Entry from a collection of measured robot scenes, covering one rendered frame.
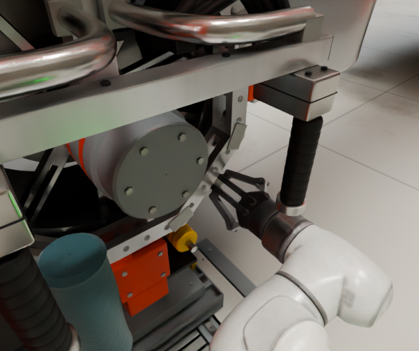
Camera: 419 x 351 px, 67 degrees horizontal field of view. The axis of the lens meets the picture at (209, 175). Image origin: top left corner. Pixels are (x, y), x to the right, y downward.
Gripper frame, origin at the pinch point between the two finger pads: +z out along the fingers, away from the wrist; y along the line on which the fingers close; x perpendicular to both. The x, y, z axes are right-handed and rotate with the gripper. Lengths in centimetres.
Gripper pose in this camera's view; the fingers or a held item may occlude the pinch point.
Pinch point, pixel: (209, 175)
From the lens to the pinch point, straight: 72.3
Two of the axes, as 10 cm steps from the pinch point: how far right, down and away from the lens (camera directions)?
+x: -5.6, -3.1, -7.7
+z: -6.1, -4.7, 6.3
